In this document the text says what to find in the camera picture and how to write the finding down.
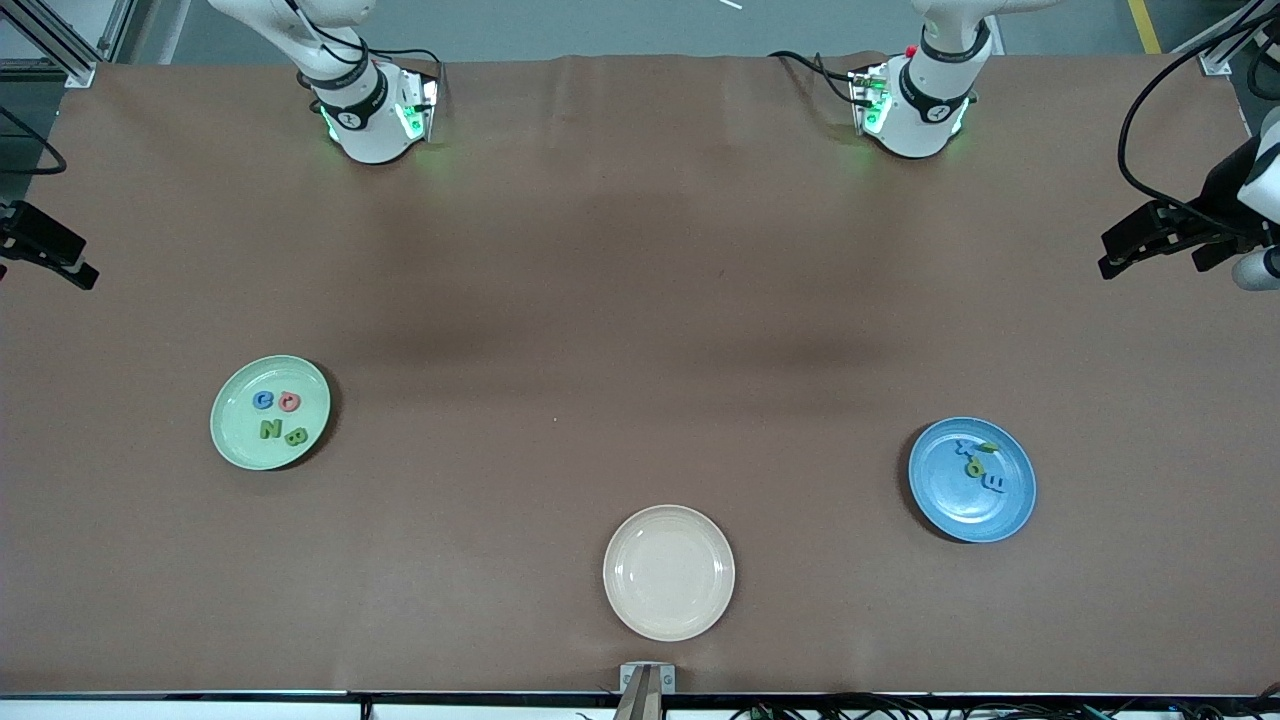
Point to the green lowercase letter p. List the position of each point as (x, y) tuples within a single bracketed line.
[(972, 470)]

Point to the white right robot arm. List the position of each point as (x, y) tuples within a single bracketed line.
[(360, 120)]

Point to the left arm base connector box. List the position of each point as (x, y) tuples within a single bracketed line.
[(868, 95)]

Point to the blue capital letter C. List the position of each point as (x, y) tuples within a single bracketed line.
[(256, 401)]

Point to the blue lowercase letter m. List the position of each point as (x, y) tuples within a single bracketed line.
[(993, 482)]

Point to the green plate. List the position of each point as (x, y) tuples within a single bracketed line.
[(240, 445)]

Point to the cream plate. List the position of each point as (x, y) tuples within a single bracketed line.
[(668, 573)]

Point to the green capital letter B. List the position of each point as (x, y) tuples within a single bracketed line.
[(296, 437)]

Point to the white table edge rail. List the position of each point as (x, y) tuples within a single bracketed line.
[(200, 710)]

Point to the pink capital letter Q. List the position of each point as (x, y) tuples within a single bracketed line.
[(283, 402)]

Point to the brown table mat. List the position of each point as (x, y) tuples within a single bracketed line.
[(600, 250)]

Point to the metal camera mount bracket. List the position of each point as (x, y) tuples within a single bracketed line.
[(647, 690)]

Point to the blue plate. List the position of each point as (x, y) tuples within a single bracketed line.
[(950, 515)]

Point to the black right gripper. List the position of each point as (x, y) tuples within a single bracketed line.
[(30, 238)]

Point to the yellow floor tape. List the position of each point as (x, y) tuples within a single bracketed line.
[(1145, 25)]

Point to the green capital letter N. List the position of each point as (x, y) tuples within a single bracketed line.
[(271, 429)]

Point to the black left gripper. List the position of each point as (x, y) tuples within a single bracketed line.
[(1214, 198)]

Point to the aluminium frame post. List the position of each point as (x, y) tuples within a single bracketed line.
[(78, 72), (1215, 60)]

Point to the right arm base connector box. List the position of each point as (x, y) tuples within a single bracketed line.
[(425, 100)]

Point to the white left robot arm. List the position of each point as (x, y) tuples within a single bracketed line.
[(930, 110)]

